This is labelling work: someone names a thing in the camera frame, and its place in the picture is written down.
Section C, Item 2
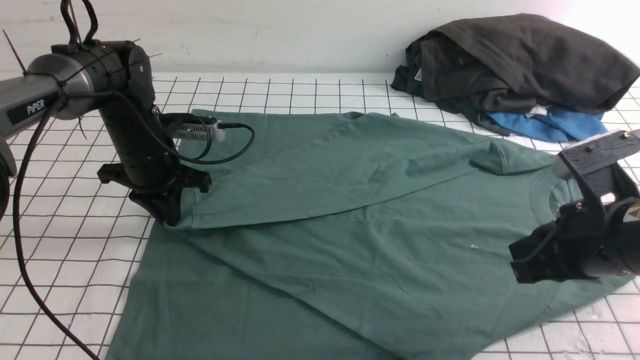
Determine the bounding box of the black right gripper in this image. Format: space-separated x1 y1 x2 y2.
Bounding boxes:
509 200 611 284

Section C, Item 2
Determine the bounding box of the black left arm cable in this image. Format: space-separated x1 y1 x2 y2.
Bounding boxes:
0 0 101 360

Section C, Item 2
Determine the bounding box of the black left camera cable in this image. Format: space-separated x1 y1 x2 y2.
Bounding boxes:
150 112 256 166

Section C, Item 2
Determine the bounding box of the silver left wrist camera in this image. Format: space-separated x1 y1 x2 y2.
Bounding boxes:
158 112 226 142

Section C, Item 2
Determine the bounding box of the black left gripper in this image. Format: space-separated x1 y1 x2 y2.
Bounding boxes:
97 162 212 226

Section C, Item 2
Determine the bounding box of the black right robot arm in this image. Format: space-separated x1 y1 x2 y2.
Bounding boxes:
509 198 639 284

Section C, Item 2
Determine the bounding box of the green long-sleeve top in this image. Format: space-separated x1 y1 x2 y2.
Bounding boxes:
106 109 630 360

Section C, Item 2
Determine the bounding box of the dark grey crumpled garment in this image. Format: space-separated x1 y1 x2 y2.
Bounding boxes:
391 13 639 135

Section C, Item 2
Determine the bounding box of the blue garment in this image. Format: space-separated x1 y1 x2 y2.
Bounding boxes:
487 105 608 142

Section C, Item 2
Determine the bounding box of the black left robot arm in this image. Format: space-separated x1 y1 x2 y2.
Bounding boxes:
1 41 213 226

